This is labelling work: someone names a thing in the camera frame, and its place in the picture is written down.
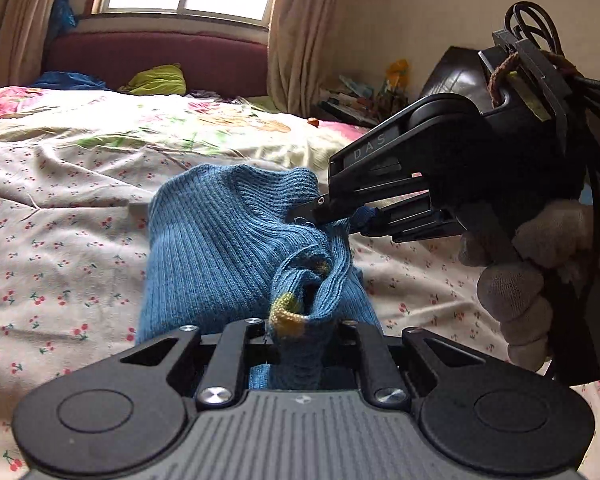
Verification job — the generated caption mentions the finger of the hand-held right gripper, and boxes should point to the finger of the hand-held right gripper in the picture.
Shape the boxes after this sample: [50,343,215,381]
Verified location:
[348,194,464,244]
[286,175,434,226]

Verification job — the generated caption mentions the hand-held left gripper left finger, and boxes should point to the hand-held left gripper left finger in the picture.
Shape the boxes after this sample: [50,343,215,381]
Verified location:
[115,317,274,408]

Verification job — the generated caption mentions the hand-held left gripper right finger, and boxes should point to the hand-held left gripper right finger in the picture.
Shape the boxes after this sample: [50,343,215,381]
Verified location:
[335,318,487,406]

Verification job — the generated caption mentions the blue knit sweater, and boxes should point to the blue knit sweater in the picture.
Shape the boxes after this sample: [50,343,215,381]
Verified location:
[135,164,384,392]

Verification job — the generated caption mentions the person's right hand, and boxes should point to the person's right hand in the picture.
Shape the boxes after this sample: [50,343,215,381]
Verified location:
[458,198,600,373]

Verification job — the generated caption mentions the dark chair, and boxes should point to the dark chair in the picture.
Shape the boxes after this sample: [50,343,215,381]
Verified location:
[417,45,497,112]

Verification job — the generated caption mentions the yellow flowers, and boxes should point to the yellow flowers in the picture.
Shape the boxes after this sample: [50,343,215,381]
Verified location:
[380,58,411,106]

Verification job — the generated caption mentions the stack of books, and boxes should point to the stack of books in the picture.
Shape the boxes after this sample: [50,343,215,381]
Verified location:
[317,75,382,129]

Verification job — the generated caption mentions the dark patterned cloth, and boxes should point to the dark patterned cloth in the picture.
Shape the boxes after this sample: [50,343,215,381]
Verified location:
[187,88,242,104]

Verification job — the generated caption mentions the beige curtain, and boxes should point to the beige curtain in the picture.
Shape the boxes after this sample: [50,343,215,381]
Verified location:
[267,0,362,117]
[0,0,72,92]

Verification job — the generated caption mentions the green cloth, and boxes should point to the green cloth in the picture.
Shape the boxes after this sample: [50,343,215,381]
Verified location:
[120,62,189,97]

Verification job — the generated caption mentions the pink floral bed sheet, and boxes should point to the pink floral bed sheet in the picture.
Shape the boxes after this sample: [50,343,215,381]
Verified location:
[0,85,600,461]

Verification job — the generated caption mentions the cherry print bed sheet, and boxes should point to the cherry print bed sheet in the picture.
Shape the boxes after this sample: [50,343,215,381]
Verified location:
[0,132,600,480]

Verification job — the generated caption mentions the maroon bed headboard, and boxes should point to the maroon bed headboard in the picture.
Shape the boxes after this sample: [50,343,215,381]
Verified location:
[44,29,272,99]

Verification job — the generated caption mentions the blue cloth on bed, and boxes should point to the blue cloth on bed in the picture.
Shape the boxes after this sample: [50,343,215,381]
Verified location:
[30,71,114,92]

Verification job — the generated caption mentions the blue cloth by window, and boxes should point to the blue cloth by window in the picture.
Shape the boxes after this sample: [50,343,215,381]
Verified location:
[47,0,79,44]

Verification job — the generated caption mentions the brown cord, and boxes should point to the brown cord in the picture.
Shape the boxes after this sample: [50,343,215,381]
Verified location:
[487,50,581,107]

